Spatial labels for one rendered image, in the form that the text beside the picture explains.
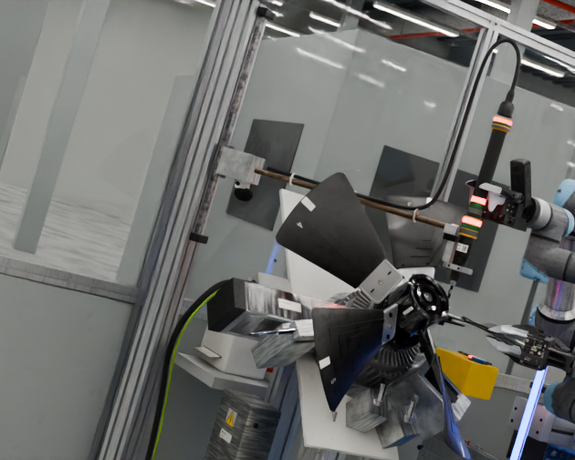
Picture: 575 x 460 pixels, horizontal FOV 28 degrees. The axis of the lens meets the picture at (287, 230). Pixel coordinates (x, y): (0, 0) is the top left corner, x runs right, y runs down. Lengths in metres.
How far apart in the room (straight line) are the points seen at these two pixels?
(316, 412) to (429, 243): 0.49
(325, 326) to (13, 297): 0.93
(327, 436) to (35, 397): 0.84
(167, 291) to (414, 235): 0.65
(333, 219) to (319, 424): 0.46
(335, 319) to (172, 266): 0.68
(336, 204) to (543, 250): 0.57
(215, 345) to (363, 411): 0.60
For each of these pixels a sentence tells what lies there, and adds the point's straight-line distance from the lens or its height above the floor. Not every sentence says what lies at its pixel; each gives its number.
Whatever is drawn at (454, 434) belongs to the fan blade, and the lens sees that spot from 2.51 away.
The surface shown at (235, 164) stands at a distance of 2.88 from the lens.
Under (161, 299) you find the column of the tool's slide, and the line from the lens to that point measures 2.94.
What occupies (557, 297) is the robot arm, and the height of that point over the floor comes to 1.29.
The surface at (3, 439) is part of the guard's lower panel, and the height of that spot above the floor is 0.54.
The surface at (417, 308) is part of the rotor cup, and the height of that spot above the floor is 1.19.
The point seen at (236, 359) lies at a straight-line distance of 3.00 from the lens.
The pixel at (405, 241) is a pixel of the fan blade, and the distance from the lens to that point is 2.76.
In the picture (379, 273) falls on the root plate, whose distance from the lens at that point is 2.60.
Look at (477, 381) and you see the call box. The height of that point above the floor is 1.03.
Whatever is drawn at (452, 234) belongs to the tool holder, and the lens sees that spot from 2.68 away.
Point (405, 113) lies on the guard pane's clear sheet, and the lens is 3.41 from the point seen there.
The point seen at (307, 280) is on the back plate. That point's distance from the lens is 2.78.
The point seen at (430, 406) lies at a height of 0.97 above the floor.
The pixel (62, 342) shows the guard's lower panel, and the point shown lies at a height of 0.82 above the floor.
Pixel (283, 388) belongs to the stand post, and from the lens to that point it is 2.88.
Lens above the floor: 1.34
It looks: 1 degrees down
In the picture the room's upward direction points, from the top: 17 degrees clockwise
